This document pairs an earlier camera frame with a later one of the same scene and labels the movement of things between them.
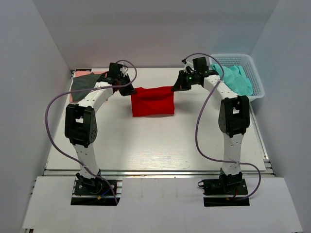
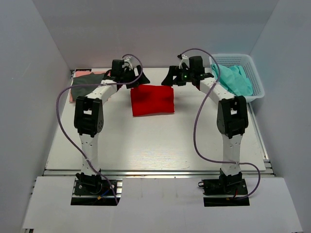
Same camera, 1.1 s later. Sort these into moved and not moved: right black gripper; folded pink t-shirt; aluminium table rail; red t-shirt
Moved: right black gripper
Not moved: folded pink t-shirt; red t-shirt; aluminium table rail
